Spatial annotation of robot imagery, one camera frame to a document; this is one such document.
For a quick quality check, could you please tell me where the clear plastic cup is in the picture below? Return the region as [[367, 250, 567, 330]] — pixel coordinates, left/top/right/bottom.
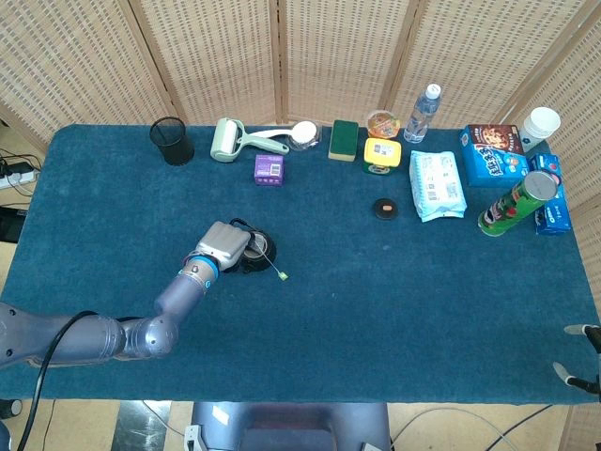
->
[[286, 120, 324, 152]]

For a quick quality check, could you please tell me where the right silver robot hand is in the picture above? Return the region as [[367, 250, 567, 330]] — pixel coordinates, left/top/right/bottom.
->
[[552, 322, 601, 395]]

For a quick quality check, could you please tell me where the white long-handled brush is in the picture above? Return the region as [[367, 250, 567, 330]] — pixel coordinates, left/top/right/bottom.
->
[[243, 120, 318, 147]]

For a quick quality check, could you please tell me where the blue Oreo box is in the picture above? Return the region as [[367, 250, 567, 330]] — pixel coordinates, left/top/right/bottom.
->
[[525, 152, 573, 237]]

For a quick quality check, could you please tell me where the white paper cup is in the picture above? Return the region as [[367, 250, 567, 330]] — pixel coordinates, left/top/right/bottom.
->
[[518, 106, 562, 154]]

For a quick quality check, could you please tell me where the white power strip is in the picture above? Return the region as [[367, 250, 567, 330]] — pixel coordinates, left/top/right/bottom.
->
[[0, 169, 39, 190]]

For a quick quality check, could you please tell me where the orange sealed snack cup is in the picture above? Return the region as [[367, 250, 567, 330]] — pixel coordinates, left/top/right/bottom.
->
[[366, 109, 402, 141]]

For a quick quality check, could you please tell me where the tea bag with string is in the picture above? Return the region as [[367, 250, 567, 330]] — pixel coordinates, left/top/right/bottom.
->
[[260, 248, 290, 282]]

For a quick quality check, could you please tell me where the black teapot lid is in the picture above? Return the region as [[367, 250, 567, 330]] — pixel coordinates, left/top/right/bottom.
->
[[373, 196, 401, 221]]

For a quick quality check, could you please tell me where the black cast iron teapot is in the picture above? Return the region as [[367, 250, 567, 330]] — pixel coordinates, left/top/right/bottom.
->
[[228, 217, 278, 276]]

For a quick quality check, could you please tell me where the blue table cloth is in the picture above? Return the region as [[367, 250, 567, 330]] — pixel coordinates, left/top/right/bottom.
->
[[0, 122, 601, 406]]

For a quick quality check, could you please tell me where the black floor box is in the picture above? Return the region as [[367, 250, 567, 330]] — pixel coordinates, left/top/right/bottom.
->
[[0, 206, 27, 243]]

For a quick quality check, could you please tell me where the woven bamboo folding screen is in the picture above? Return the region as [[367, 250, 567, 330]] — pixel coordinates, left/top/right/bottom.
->
[[0, 0, 601, 451]]

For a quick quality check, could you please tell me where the grey floor cable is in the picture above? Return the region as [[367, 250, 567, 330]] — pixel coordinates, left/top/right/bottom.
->
[[392, 406, 522, 451]]

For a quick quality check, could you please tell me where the light blue wet wipes pack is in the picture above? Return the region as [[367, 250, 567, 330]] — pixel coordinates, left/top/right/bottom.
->
[[408, 149, 469, 224]]

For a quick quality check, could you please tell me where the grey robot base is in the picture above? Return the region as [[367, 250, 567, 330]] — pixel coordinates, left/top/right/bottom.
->
[[184, 401, 393, 451]]

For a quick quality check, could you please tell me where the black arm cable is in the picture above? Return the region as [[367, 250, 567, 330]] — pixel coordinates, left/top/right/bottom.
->
[[16, 309, 100, 451]]

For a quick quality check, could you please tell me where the green and yellow sponge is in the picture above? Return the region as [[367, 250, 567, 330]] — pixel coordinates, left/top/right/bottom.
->
[[328, 119, 360, 163]]

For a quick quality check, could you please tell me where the blue cookie box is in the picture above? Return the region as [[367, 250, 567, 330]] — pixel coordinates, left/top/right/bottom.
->
[[458, 123, 533, 189]]

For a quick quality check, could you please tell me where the green potato chip can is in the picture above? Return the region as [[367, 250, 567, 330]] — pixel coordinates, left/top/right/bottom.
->
[[477, 170, 559, 238]]

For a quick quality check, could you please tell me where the black mesh pen holder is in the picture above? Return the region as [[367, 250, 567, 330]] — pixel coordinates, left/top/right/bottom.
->
[[149, 116, 195, 167]]

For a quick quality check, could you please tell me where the black floor cable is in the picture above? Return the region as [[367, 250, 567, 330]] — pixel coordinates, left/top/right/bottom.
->
[[492, 403, 554, 451]]

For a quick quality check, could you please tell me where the pale green lint roller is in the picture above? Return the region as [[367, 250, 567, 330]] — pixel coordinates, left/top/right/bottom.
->
[[209, 117, 291, 163]]

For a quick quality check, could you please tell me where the clear plastic water bottle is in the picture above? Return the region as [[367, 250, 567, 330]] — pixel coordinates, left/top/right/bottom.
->
[[403, 83, 443, 145]]

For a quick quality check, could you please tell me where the small purple box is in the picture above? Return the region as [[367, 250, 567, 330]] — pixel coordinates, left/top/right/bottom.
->
[[254, 153, 285, 188]]

